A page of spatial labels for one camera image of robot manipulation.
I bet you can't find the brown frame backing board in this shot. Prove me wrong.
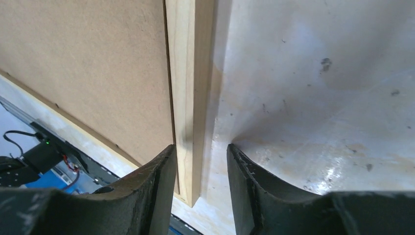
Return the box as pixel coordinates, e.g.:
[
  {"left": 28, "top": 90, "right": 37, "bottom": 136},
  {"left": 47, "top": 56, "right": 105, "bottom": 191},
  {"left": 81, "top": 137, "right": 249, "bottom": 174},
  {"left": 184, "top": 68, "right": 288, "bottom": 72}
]
[{"left": 0, "top": 0, "right": 173, "bottom": 164}]

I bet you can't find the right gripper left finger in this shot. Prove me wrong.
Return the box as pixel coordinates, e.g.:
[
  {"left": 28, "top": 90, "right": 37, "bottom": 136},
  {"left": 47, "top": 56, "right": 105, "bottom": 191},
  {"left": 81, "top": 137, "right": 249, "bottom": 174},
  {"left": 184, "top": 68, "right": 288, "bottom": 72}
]
[{"left": 0, "top": 144, "right": 177, "bottom": 235}]

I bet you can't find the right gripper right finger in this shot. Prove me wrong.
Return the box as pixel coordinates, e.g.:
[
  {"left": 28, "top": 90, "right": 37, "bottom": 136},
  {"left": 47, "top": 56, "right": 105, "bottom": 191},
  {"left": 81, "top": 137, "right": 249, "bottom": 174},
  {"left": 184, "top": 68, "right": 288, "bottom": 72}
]
[{"left": 227, "top": 144, "right": 415, "bottom": 235}]

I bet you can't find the light wooden picture frame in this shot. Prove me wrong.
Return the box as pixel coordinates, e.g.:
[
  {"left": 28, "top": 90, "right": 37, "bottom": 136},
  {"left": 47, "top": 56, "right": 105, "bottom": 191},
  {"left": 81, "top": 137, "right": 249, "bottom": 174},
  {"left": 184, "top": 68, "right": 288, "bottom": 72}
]
[{"left": 0, "top": 0, "right": 214, "bottom": 207}]

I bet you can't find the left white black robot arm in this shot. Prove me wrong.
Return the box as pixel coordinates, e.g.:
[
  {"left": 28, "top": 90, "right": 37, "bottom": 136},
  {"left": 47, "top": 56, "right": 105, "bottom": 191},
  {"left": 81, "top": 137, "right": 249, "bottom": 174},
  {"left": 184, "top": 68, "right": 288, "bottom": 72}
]
[{"left": 0, "top": 130, "right": 63, "bottom": 187}]

